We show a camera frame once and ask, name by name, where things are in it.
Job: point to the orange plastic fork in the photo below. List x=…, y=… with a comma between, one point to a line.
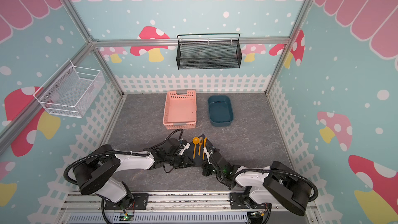
x=200, y=145

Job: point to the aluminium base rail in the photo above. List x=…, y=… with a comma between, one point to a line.
x=179, y=207

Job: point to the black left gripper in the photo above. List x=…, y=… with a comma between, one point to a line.
x=185, y=160

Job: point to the black wire wall basket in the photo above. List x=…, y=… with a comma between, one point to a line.
x=209, y=51

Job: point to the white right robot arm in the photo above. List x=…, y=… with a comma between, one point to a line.
x=287, y=187

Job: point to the orange plastic knife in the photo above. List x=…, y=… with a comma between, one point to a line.
x=204, y=149

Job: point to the black paper napkin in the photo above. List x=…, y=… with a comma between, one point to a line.
x=201, y=156

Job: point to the teal plastic tub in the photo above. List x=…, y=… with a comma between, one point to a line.
x=220, y=110

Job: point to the orange plastic spoon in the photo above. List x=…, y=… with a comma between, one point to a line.
x=195, y=141

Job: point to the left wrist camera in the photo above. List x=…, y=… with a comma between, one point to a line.
x=174, y=146

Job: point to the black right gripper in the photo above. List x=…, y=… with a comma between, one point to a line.
x=213, y=157

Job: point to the pink perforated plastic basket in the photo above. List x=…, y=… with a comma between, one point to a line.
x=180, y=110

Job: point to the white wire wall basket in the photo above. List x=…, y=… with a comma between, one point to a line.
x=71, y=91

